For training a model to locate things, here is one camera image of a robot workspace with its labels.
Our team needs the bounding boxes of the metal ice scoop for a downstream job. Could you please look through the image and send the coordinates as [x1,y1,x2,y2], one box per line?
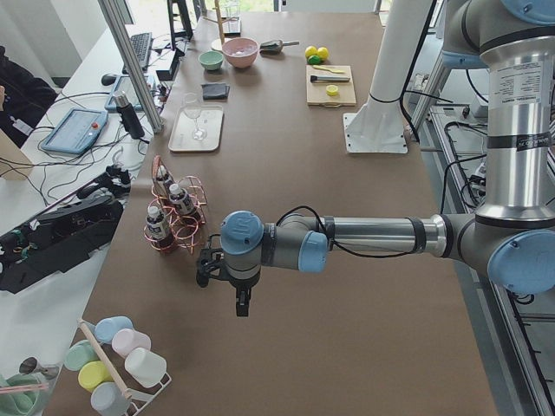
[259,40,300,55]

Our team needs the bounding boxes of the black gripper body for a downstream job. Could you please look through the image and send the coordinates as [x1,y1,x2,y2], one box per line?
[230,276,259,303]

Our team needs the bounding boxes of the mint green bowl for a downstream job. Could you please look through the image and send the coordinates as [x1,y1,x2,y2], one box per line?
[198,50,224,71]

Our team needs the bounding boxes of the seated person dark clothes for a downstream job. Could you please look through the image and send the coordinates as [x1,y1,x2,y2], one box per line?
[1,46,57,148]

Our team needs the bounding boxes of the pink plastic cup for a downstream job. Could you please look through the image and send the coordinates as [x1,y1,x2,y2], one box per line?
[111,328,152,358]

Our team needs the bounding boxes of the grey plastic cup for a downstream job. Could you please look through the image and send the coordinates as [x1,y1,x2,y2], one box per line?
[90,382,131,416]

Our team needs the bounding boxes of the green plastic cup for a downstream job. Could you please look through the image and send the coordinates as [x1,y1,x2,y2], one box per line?
[63,340,98,372]

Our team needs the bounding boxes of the wooden stand round base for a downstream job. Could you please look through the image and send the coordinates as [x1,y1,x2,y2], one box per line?
[202,0,244,50]

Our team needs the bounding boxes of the black equipment case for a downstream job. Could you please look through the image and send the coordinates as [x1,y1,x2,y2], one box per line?
[0,194,125,296]

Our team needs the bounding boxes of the copper wire bottle basket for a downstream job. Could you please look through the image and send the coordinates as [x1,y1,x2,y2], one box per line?
[144,155,207,253]

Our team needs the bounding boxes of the white cup rack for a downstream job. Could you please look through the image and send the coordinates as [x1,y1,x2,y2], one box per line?
[78,319,173,415]

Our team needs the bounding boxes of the tea bottle white cap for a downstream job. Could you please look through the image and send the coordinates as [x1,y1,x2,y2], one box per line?
[147,205,173,249]

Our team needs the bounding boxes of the yellow plastic knife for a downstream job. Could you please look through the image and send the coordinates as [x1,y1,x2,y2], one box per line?
[312,65,345,74]

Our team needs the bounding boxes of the black computer mouse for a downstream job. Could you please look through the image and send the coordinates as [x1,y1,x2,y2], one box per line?
[101,74,118,86]

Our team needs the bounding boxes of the pink bowl with ice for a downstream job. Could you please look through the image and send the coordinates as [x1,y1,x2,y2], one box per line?
[222,37,259,68]

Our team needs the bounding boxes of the steel muddler black tip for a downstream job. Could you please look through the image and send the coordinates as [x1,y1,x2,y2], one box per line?
[310,75,350,83]

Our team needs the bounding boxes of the cream serving tray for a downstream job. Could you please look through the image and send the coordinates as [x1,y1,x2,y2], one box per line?
[168,104,224,153]

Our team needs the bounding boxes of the white plastic cup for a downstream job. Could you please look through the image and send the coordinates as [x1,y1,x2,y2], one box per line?
[124,348,167,388]

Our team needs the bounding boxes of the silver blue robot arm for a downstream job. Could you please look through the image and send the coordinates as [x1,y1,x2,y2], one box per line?
[220,1,554,316]

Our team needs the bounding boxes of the yellow plastic cup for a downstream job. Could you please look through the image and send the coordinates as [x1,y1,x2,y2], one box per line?
[77,361,113,393]

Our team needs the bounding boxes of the blue plastic cup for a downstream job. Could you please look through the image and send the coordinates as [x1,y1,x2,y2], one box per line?
[95,315,134,343]

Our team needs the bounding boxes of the tea bottle rear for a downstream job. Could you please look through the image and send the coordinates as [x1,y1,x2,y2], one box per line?
[156,166,173,193]

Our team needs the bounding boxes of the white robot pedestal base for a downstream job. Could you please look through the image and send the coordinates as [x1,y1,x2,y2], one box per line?
[343,0,436,154]

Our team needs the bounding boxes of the tea bottle middle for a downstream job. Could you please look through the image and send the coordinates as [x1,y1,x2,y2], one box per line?
[169,183,195,216]

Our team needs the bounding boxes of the half lemon slice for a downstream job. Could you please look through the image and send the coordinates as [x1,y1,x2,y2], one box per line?
[326,84,339,96]

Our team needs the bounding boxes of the steel jigger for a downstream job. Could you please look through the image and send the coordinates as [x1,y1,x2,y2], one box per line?
[19,356,60,381]

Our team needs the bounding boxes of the black keyboard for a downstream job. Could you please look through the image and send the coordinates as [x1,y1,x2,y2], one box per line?
[129,32,153,72]

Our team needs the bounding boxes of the aluminium frame post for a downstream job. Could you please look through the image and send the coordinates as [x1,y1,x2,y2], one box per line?
[98,0,163,133]

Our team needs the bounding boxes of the black thermos bottle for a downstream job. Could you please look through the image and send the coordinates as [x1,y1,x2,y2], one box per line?
[115,93,145,140]

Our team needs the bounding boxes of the grey folded cloth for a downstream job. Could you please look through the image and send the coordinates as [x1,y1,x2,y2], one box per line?
[202,82,230,101]

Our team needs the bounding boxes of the clear wine glass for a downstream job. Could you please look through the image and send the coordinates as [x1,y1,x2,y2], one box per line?
[182,93,206,140]

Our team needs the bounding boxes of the blue teach pendant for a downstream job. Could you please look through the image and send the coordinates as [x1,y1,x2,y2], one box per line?
[104,75,142,113]
[40,108,108,155]

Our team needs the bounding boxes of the wooden cutting board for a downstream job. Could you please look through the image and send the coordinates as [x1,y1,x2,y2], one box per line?
[305,65,356,107]

